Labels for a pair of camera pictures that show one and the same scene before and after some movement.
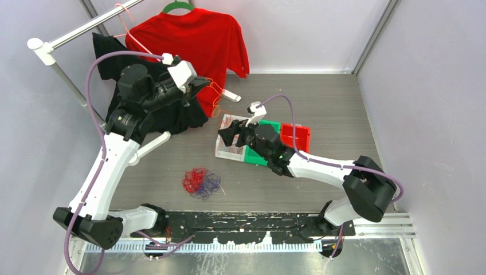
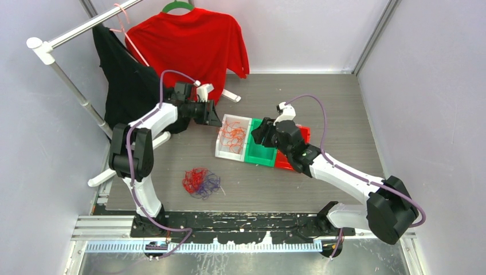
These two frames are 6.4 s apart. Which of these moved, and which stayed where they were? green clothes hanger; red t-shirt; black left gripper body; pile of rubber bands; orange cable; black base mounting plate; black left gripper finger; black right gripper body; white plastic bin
Moved: black left gripper finger; orange cable; black left gripper body; black right gripper body
Stayed: black base mounting plate; white plastic bin; pile of rubber bands; red t-shirt; green clothes hanger
